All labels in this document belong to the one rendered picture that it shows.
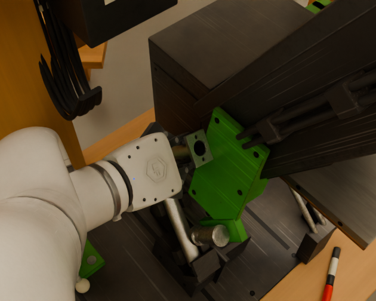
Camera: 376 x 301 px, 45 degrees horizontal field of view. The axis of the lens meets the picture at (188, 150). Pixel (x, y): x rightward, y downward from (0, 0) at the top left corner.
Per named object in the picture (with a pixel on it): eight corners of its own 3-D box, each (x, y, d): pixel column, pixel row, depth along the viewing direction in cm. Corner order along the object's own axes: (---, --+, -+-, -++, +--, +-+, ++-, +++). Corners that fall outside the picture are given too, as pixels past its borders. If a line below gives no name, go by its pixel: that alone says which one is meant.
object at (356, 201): (417, 197, 82) (424, 189, 80) (362, 252, 76) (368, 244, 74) (261, 79, 100) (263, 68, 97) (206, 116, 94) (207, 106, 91)
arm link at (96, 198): (70, 165, 68) (95, 223, 68) (-18, 201, 59) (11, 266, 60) (95, 154, 61) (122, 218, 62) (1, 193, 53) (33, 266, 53)
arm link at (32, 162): (-102, 138, 33) (-1, 144, 63) (-13, 335, 34) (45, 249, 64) (17, 93, 35) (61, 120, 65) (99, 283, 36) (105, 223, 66)
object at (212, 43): (292, 126, 117) (324, 18, 90) (204, 193, 106) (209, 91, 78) (242, 87, 126) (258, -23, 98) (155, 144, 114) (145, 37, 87)
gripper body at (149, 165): (134, 221, 64) (190, 190, 71) (110, 152, 62) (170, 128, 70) (107, 219, 70) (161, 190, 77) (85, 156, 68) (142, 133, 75)
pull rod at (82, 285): (94, 288, 90) (88, 278, 85) (81, 298, 89) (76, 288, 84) (78, 268, 92) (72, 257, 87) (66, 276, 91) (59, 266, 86)
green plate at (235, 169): (259, 215, 86) (299, 133, 72) (228, 236, 81) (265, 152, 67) (217, 176, 91) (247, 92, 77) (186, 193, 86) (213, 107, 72)
